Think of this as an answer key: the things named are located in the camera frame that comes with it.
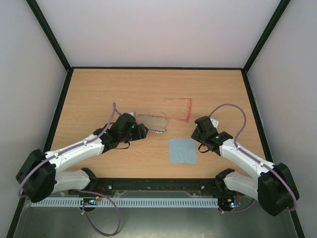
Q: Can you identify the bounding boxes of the striped sunglasses case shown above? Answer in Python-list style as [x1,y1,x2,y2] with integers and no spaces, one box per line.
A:
[137,115,168,134]

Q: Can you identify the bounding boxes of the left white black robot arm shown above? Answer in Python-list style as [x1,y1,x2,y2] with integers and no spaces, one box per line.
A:
[16,113,149,203]

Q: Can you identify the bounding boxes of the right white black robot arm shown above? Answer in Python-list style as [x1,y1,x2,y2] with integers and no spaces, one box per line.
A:
[191,116,299,216]

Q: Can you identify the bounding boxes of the red transparent sunglasses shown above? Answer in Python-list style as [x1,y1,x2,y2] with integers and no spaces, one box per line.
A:
[161,98,192,123]

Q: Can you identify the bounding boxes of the blue cleaning cloth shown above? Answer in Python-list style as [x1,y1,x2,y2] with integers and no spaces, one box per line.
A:
[169,139,197,164]

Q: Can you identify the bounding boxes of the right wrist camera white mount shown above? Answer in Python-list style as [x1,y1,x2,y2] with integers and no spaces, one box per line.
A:
[210,118,219,128]

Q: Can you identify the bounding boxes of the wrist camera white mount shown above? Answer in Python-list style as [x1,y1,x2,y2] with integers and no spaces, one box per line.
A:
[129,112,137,118]
[210,118,219,128]

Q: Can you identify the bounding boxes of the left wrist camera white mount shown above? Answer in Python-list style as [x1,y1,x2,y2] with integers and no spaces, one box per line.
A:
[129,112,137,118]

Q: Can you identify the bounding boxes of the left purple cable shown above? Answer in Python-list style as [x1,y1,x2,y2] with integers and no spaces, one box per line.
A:
[16,102,122,236]

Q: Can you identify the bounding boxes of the purple cable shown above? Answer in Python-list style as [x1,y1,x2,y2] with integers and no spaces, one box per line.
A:
[16,102,122,236]
[209,103,298,214]

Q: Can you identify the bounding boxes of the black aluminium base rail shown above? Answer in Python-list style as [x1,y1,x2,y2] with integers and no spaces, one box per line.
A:
[66,176,238,199]

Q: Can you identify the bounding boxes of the light blue slotted cable duct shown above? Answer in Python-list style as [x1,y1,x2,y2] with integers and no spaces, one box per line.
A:
[30,197,218,208]

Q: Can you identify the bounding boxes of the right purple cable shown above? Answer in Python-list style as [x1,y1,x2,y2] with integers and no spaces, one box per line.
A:
[209,103,298,214]

